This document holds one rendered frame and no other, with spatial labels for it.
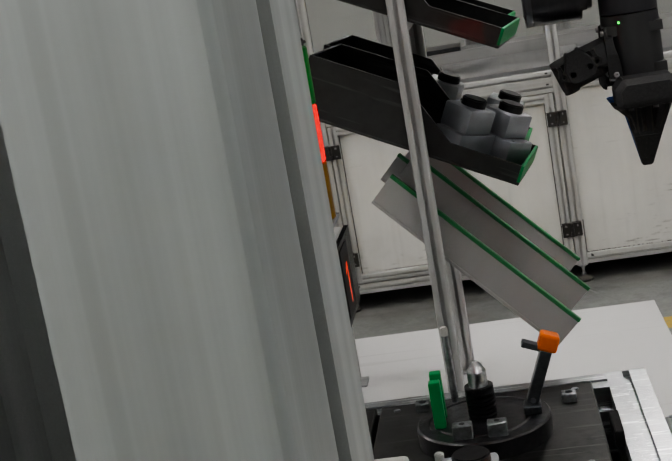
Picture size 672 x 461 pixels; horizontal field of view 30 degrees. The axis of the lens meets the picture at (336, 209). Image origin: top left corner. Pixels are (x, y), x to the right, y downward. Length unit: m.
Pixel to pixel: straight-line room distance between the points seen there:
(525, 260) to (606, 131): 3.65
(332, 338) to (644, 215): 5.18
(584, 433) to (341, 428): 1.14
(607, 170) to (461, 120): 3.82
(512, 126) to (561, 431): 0.40
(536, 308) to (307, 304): 1.35
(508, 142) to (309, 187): 1.35
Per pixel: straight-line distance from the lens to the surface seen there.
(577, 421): 1.34
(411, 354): 1.97
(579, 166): 5.28
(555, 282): 1.63
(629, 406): 1.39
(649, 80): 1.21
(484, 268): 1.50
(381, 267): 5.36
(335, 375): 0.17
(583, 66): 1.25
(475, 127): 1.49
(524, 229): 1.77
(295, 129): 0.17
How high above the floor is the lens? 1.47
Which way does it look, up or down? 11 degrees down
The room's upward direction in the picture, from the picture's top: 10 degrees counter-clockwise
